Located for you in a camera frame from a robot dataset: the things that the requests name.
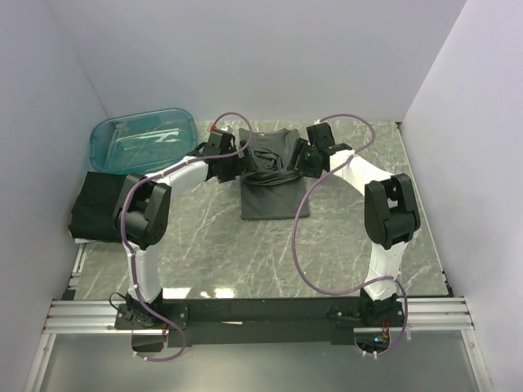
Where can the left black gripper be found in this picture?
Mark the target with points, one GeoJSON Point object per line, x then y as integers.
{"type": "Point", "coordinates": [243, 166]}

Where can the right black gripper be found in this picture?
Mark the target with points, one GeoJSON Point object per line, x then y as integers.
{"type": "Point", "coordinates": [302, 147]}

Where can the grey t-shirt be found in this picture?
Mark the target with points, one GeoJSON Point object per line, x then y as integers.
{"type": "Point", "coordinates": [271, 191]}

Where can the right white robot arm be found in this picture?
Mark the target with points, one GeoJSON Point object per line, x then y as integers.
{"type": "Point", "coordinates": [391, 215]}

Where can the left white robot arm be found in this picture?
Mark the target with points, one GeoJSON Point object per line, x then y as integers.
{"type": "Point", "coordinates": [143, 206]}

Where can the teal plastic bin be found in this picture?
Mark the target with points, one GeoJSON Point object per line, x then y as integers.
{"type": "Point", "coordinates": [142, 143]}

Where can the folded black t-shirt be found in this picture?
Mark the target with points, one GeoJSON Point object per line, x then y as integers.
{"type": "Point", "coordinates": [92, 212]}

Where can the black base beam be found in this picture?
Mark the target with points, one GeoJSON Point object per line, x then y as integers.
{"type": "Point", "coordinates": [255, 321]}

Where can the aluminium frame rail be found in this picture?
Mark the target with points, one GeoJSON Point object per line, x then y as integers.
{"type": "Point", "coordinates": [98, 317]}

